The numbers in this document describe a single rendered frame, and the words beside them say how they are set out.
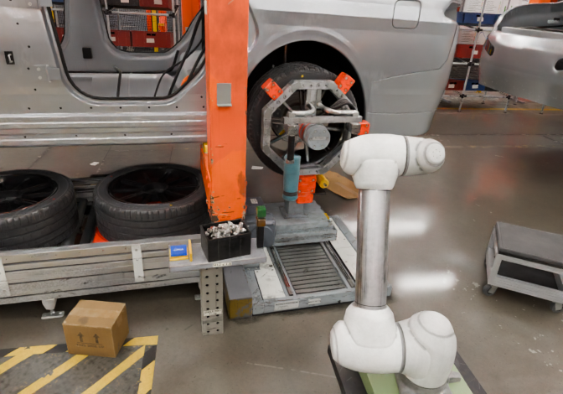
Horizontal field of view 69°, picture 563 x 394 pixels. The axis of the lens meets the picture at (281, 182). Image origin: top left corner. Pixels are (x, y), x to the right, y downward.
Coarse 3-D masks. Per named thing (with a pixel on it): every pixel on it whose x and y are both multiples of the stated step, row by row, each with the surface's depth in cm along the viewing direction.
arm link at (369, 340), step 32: (352, 160) 128; (384, 160) 127; (384, 192) 129; (384, 224) 129; (384, 256) 130; (384, 288) 130; (352, 320) 129; (384, 320) 127; (352, 352) 126; (384, 352) 126
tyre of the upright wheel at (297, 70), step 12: (276, 72) 231; (288, 72) 223; (300, 72) 224; (312, 72) 226; (324, 72) 228; (276, 84) 223; (252, 96) 234; (264, 96) 225; (348, 96) 237; (252, 108) 227; (252, 120) 229; (252, 132) 232; (252, 144) 235; (264, 156) 239; (276, 168) 245
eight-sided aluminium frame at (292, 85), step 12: (288, 84) 220; (300, 84) 218; (312, 84) 220; (324, 84) 221; (288, 96) 219; (336, 96) 231; (264, 108) 222; (276, 108) 220; (348, 108) 231; (264, 120) 221; (264, 132) 224; (348, 132) 238; (264, 144) 227; (276, 156) 232; (336, 156) 242; (300, 168) 239; (312, 168) 241; (324, 168) 243
